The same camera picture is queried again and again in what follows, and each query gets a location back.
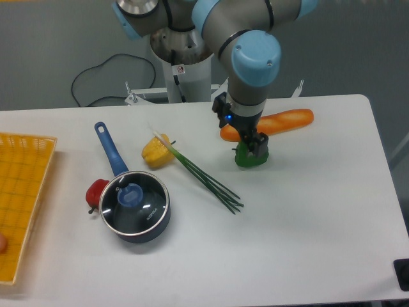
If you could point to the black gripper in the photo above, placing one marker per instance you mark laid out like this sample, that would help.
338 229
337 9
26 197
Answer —
244 120

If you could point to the glass lid blue knob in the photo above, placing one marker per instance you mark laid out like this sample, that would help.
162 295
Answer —
134 201

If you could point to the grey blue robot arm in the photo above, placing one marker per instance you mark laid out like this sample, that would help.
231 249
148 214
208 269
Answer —
238 33

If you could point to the green bell pepper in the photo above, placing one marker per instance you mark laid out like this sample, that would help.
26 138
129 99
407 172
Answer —
248 162

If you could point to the orange baguette bread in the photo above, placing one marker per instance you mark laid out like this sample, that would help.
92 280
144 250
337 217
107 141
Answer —
271 124

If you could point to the green onion stalks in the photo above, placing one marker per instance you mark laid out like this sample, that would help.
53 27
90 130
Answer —
227 197

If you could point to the yellow bell pepper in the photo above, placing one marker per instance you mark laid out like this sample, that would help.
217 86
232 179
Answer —
156 155

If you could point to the red bell pepper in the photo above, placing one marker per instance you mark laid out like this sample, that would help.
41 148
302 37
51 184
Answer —
93 194

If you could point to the black object at table edge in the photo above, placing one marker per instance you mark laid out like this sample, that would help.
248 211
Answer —
401 267

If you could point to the yellow wicker basket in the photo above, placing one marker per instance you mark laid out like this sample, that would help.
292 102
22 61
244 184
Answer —
25 161

